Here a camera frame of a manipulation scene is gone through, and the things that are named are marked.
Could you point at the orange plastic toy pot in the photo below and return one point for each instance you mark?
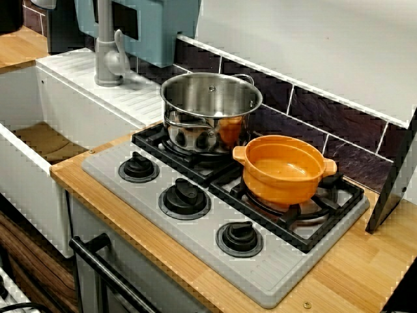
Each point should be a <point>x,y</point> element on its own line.
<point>277,187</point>

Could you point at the black stove knob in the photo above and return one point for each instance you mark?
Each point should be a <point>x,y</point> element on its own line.
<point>138,169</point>
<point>239,239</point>
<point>184,197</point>

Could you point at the stainless steel pot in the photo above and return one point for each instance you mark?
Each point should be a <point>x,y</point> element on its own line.
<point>202,98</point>

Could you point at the grey toy stove plate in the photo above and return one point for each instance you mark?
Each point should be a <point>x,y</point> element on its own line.
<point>208,228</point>

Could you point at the black burner grate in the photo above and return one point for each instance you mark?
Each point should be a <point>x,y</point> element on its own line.
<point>293,233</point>
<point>151,143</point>

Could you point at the white oven door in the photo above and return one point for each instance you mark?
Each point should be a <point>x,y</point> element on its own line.
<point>137,261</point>

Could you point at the teal toy cabinet box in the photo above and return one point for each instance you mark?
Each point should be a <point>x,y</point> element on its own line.
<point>156,32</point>

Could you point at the dark tile backsplash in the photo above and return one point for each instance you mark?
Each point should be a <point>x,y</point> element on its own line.
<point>342,130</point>

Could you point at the white toy sink unit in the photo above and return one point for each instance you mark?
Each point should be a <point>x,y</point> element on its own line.
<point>81,98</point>

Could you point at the grey toy faucet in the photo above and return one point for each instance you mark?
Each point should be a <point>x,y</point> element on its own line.
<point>104,49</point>

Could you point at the brown cardboard sheet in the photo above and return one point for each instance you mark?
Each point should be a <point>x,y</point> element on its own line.
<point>42,140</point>

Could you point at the wooden kitchen countertop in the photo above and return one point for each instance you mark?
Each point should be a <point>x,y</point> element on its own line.
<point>342,261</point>

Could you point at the black side panel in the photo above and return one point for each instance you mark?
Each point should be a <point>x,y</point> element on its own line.
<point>391,182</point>

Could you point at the dark appliance box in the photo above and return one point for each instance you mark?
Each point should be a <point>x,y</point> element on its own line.
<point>65,32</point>

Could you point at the black bulky object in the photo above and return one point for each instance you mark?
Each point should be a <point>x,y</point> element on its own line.
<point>9,16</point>

